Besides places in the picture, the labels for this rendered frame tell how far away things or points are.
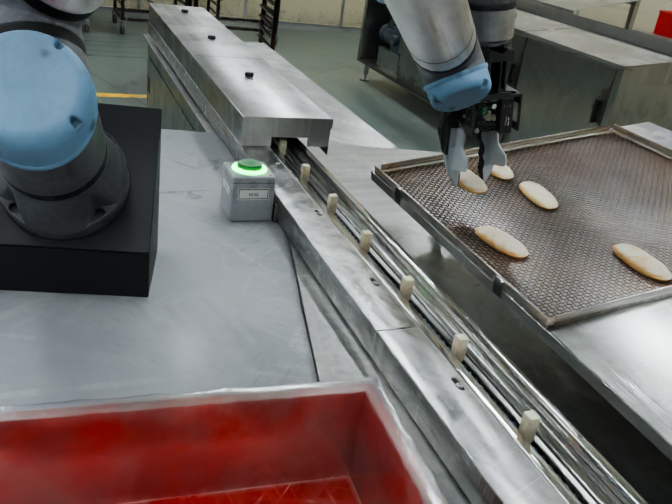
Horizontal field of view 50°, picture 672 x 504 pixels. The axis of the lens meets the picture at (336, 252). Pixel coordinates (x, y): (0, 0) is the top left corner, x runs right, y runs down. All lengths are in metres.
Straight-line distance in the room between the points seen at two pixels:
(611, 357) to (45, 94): 0.64
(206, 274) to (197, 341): 0.16
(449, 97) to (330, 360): 0.33
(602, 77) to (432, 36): 3.00
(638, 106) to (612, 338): 2.94
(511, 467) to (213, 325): 0.39
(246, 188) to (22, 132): 0.49
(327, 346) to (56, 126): 0.39
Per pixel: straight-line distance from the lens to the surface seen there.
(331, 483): 0.68
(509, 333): 0.98
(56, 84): 0.74
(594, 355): 0.85
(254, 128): 1.38
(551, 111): 3.99
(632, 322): 0.91
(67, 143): 0.73
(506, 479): 0.68
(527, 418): 0.75
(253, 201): 1.15
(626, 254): 1.03
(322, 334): 0.89
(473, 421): 0.73
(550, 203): 1.15
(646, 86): 3.76
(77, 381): 0.79
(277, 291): 0.97
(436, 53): 0.79
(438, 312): 0.92
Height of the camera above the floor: 1.29
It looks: 26 degrees down
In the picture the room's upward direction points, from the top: 9 degrees clockwise
